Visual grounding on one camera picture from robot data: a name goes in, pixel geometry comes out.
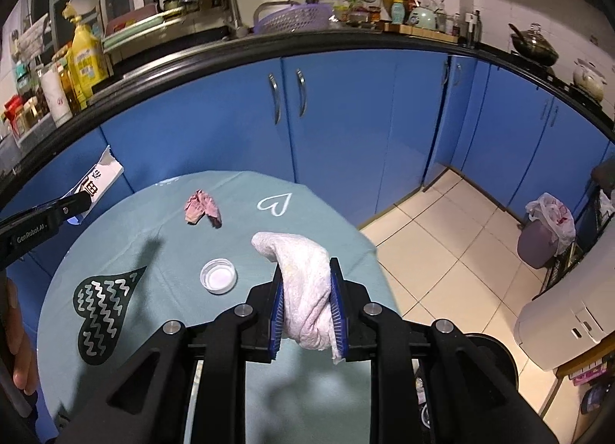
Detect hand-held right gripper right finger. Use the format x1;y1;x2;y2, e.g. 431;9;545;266
329;256;551;444

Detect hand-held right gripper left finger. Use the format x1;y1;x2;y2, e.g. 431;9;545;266
57;264;285;444

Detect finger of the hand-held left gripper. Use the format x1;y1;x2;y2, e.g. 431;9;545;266
48;195;93;229

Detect black white snack packet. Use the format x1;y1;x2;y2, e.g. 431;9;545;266
67;145;126;226

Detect white paper towel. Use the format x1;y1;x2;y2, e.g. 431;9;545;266
251;231;344;367

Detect black trash bin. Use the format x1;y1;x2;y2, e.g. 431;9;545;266
413;333;520;432

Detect grey trash bin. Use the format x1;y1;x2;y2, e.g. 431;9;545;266
517;220;560;269

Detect person's left hand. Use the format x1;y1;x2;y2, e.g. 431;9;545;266
2;281;40;397

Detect white round lid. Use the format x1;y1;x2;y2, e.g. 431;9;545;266
200;258;238;295

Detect red lid jar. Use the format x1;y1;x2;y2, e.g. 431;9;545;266
4;97;27;136

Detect white cylindrical container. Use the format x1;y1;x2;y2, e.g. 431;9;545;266
41;70;73;128

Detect cooking oil bottle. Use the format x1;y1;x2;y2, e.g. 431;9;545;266
57;60;80;113

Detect pink crumpled wrapper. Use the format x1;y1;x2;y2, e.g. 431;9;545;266
184;189;223;229

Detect yellow detergent bottle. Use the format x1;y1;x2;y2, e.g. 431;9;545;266
63;4;109;99

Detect green dish drainer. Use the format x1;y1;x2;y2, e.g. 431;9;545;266
103;9;186;53

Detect blue kitchen cabinet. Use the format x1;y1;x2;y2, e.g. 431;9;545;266
0;47;615;291

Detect white appliance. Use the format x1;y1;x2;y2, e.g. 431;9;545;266
513;252;615;372

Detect purple bin with bag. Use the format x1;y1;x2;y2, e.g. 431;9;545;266
525;193;576;257

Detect pink packets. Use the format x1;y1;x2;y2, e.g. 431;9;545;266
569;358;611;384

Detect dark blue jar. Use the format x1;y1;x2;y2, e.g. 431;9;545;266
580;379;615;416

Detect purple plastic basket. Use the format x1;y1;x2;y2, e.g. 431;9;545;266
252;3;334;34

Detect wooden tray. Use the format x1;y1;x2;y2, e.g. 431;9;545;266
383;21;459;43

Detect teal kettle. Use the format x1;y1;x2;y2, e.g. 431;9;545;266
408;0;440;28

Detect black wok with lid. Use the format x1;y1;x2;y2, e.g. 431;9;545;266
508;22;560;66

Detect white pot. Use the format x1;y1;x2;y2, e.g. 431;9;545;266
573;58;607;100

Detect metal cabinet handle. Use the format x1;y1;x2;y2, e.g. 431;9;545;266
268;74;281;125
295;69;307;118

